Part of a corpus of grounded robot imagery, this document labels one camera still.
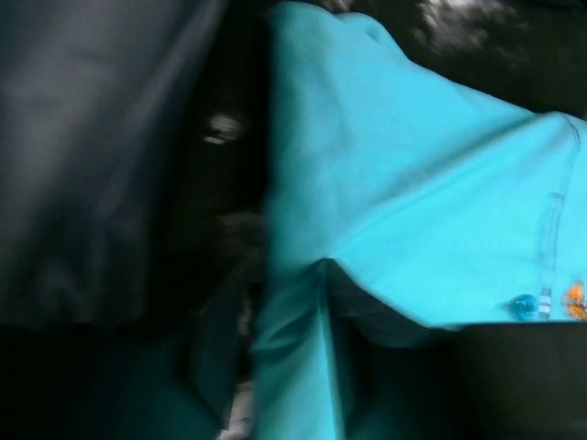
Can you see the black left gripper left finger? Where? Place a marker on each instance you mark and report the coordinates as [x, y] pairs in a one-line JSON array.
[[144, 381]]

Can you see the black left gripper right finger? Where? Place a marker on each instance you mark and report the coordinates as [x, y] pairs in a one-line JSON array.
[[401, 380]]

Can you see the turquoise shorts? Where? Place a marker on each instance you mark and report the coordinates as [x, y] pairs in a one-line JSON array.
[[448, 205]]

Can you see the pink hard-shell suitcase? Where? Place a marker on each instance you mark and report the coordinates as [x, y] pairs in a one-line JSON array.
[[132, 156]]

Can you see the black white tie-dye shirt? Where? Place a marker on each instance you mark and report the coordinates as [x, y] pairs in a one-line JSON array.
[[529, 53]]

